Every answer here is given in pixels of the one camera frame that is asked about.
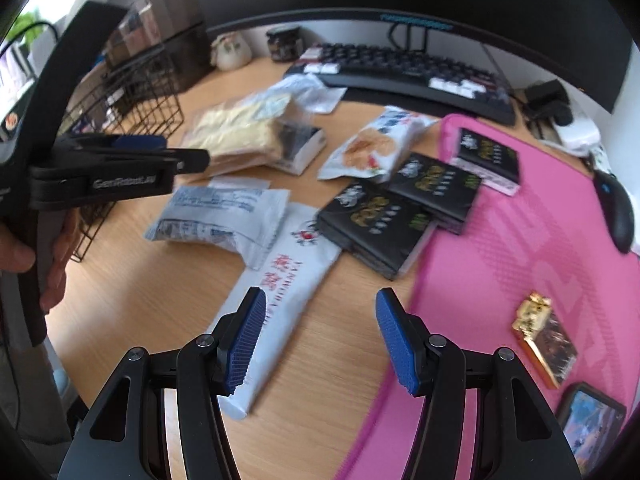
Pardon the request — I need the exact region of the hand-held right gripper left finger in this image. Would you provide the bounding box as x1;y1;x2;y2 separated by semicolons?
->
57;286;268;480

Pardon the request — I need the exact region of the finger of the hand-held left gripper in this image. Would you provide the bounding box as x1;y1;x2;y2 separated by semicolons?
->
60;132;168;153
117;147;211;176

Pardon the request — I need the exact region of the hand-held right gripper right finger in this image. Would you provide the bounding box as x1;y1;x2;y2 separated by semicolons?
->
375;287;583;480

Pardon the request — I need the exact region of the clear bag of yellow biscuits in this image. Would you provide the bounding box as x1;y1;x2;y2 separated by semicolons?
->
180;91;296;171

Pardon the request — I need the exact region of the black wire basket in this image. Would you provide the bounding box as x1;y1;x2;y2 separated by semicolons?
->
55;45;186;263

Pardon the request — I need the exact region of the white and blue snack packet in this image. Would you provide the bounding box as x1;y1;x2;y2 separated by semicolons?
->
145;185;291;271

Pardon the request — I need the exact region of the long white red-print packet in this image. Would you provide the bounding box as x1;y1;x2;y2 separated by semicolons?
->
207;202;343;418

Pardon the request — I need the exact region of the black packet with white edge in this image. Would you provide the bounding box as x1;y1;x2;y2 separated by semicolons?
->
272;119;328;176

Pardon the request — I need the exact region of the black box with gold print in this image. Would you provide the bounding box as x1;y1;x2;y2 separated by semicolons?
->
317;180;438;281
449;127;521;196
387;152;482;236

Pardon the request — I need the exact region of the clear plastic wrapper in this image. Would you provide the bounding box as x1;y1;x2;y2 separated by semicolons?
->
290;74;348;115

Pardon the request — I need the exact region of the white wheat crisp snack packet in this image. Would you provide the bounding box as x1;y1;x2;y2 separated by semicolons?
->
317;106;441;183

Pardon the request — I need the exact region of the person's left hand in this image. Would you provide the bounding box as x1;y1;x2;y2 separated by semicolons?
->
0;207;81;314

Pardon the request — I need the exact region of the white ceramic figurine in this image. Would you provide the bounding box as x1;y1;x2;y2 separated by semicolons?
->
210;31;253;71

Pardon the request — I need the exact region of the dark glossy panel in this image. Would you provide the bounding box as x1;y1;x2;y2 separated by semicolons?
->
102;0;211;96

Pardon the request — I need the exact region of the pink mouse mat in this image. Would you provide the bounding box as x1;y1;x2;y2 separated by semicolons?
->
335;114;640;480

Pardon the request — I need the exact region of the gold foil packet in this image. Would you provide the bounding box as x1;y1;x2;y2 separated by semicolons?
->
511;291;578;390

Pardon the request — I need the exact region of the dark glass jar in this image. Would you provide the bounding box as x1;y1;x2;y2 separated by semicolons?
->
266;25;304;63

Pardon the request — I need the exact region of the dark framed colourful card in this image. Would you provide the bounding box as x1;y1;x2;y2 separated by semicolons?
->
556;382;627;476

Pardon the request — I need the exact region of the person's grey clothing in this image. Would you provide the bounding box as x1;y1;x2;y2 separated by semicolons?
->
0;280;73;461

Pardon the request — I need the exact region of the black keyboard with white keys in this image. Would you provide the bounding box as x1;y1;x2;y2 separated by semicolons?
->
284;42;517;127

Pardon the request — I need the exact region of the black computer mouse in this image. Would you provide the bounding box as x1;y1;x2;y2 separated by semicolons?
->
593;169;636;255

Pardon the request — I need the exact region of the white power adapter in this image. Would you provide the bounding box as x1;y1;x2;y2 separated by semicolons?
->
552;115;601;153

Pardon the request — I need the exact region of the thin black cable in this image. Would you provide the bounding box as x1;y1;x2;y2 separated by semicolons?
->
481;42;517;107

